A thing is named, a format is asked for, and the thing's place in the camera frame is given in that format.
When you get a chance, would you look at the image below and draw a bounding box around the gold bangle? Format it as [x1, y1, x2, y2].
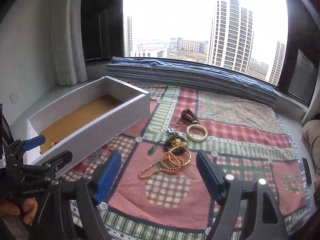
[167, 146, 191, 167]

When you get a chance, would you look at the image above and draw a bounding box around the white wall socket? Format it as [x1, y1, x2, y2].
[9, 92, 21, 105]

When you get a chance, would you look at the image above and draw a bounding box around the folded grey blue mat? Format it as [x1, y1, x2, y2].
[106, 57, 278, 109]

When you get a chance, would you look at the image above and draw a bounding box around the gold bead necklace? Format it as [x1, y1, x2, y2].
[138, 152, 186, 181]

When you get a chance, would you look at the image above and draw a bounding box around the silver ring keychain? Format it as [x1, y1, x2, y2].
[166, 118, 183, 136]

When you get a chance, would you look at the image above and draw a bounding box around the brown leather watch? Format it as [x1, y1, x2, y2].
[181, 108, 197, 125]

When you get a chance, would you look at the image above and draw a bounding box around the person's left hand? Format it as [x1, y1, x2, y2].
[1, 198, 38, 225]

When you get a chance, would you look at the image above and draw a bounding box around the patchwork plaid quilt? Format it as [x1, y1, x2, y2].
[63, 81, 310, 239]

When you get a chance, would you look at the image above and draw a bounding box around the white curtain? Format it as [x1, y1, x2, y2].
[50, 0, 87, 86]

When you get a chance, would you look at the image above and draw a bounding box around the green jade pendant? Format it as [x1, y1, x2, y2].
[148, 145, 157, 155]

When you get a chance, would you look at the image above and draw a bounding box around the white cardboard box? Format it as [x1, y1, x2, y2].
[23, 76, 150, 177]

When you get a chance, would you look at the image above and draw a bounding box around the cream jade bangle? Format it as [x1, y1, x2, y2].
[185, 124, 208, 142]

